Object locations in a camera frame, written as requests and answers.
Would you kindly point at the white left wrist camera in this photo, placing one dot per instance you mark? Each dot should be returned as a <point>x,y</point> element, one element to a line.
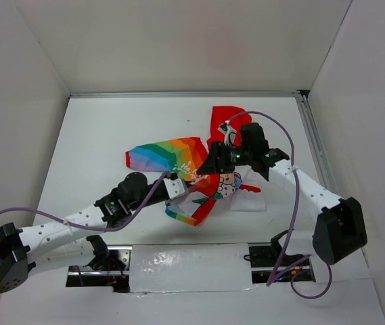
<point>175,187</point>

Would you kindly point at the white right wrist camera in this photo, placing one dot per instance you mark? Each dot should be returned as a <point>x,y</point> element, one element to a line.
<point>229,133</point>

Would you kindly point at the silver taped front panel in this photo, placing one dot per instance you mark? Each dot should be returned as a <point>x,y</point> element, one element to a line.
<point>189,268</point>

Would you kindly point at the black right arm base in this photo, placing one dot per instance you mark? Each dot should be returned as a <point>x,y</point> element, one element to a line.
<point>263,256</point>

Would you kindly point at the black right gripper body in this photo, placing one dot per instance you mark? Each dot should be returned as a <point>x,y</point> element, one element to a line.
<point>236,156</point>

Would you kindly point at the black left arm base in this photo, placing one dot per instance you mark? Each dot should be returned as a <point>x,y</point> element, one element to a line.
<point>106,265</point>

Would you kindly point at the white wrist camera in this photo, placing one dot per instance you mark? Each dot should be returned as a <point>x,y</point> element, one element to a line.
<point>175,187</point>
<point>229,133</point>

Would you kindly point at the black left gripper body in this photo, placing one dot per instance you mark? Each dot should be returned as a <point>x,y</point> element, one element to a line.
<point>157,197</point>

